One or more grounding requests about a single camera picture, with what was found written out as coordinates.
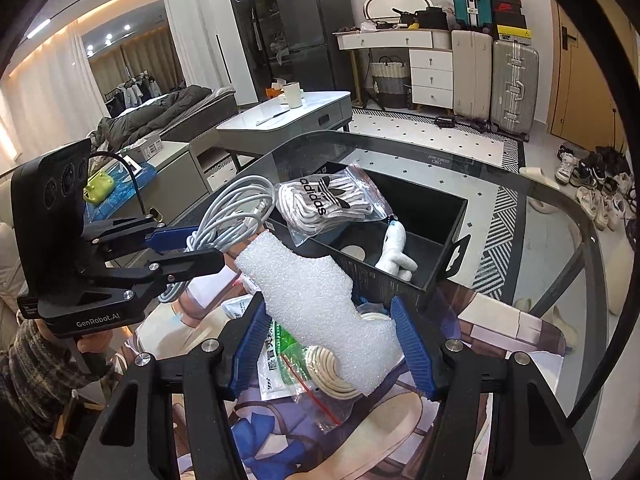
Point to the orange tissue box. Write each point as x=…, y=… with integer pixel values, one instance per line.
x=274, y=91

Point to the person's left forearm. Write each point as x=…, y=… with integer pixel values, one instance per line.
x=30, y=385

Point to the yellow green pouch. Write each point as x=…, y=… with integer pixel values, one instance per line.
x=97, y=187

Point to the small white plush toy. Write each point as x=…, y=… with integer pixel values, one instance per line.
x=397, y=255

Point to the zip bag of white laces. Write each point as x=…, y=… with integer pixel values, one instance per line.
x=320, y=205

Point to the brown curtain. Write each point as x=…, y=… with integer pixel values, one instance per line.
x=145, y=55

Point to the dark olive duvet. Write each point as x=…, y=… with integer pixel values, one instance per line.
x=150, y=115

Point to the small black appliance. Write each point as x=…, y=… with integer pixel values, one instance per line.
x=445, y=121

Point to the dark grey fridge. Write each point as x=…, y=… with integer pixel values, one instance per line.
x=310, y=35

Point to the blue plastic package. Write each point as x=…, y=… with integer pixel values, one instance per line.
x=120, y=192

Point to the grey bed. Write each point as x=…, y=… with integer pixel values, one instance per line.
x=210, y=110

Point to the white vanity desk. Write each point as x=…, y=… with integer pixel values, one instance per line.
x=405, y=60

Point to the yellow black shoebox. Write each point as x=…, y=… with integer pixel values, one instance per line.
x=512, y=30

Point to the clothes rack with garments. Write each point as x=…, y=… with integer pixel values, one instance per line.
x=132, y=92

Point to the beige low cabinet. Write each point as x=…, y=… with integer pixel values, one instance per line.
x=175, y=170

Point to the tan wooden door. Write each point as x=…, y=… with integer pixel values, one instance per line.
x=585, y=85

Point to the woven laundry basket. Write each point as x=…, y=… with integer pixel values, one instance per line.
x=389, y=80

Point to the black umbrella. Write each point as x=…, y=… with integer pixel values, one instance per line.
x=610, y=155

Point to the black cardboard box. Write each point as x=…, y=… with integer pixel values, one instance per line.
x=425, y=210

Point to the beige suitcase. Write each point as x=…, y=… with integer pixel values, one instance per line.
x=472, y=75

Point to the white tall cabinet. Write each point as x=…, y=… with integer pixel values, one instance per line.
x=232, y=60

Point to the pile of white sneakers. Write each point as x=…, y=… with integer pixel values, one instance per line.
x=595, y=185

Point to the small white box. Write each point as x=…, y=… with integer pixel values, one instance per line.
x=145, y=147

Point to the oval white mirror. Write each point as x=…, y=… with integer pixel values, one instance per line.
x=397, y=7

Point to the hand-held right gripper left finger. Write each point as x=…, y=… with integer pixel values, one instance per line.
x=245, y=360

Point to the silver suitcase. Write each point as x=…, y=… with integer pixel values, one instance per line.
x=515, y=87

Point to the grey white coffee table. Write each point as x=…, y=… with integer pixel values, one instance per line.
x=300, y=115

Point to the printed table mat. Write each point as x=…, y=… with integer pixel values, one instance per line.
x=490, y=330

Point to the slim silver tool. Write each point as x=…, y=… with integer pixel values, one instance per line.
x=272, y=119

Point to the person's left hand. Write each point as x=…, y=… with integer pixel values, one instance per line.
x=95, y=347

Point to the black white patterned rug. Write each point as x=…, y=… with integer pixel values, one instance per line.
x=425, y=130

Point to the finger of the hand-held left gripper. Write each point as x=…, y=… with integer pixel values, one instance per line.
x=167, y=237
x=190, y=264

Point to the black bag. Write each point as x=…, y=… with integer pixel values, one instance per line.
x=432, y=19

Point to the black glass cabinet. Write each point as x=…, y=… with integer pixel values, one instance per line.
x=250, y=25

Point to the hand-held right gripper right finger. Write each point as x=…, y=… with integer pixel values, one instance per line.
x=412, y=350

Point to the white curtain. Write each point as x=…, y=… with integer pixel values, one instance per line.
x=192, y=40

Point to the white foam piece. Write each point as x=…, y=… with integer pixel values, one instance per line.
x=320, y=300

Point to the white cup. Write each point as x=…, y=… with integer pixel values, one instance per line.
x=293, y=94

